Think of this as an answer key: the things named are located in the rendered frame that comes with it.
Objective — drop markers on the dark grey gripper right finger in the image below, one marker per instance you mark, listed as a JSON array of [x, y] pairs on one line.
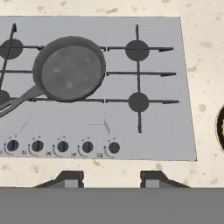
[[152, 176]]

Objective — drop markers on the black plate with gold rim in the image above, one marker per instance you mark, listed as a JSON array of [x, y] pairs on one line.
[[219, 128]]

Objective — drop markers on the black hob knob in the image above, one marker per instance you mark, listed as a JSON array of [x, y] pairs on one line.
[[12, 145], [37, 145], [87, 147], [114, 147], [62, 146]]

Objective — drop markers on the dark grey frying pan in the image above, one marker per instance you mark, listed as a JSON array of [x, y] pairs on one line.
[[71, 71]]

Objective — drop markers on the grey gas hob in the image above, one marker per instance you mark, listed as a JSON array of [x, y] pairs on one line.
[[163, 122]]

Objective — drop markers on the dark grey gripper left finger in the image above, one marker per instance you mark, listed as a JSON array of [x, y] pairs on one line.
[[70, 176]]

